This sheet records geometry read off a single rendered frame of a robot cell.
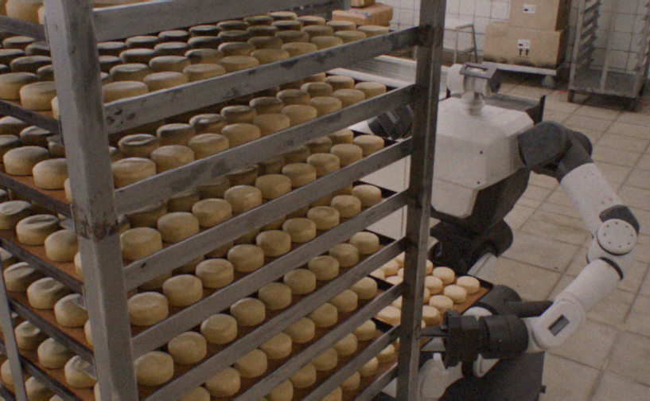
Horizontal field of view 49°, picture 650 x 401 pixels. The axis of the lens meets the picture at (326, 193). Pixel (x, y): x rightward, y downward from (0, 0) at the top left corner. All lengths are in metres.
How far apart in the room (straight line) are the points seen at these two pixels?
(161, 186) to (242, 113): 0.25
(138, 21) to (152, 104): 0.09
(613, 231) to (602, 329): 1.35
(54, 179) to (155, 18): 0.21
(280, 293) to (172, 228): 0.26
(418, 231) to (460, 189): 0.59
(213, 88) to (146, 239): 0.19
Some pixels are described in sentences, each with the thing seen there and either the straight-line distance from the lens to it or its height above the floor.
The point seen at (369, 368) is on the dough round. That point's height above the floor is 0.70.
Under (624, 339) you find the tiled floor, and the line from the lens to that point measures 2.91.
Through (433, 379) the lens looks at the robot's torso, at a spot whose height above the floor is 0.41.
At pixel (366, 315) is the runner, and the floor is 0.87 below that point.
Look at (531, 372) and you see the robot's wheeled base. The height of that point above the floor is 0.17.
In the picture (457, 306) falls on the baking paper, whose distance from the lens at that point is 1.62.
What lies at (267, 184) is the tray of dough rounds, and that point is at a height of 1.15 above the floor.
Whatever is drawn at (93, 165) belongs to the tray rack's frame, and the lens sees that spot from 0.70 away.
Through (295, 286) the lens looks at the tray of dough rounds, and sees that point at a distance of 1.10.
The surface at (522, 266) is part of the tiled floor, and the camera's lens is 3.27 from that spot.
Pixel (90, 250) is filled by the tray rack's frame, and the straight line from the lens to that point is 0.73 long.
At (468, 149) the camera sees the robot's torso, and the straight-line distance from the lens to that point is 1.74.
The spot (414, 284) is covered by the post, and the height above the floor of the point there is 0.89.
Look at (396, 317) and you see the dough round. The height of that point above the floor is 0.70.
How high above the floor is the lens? 1.54
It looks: 24 degrees down
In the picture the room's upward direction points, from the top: 1 degrees clockwise
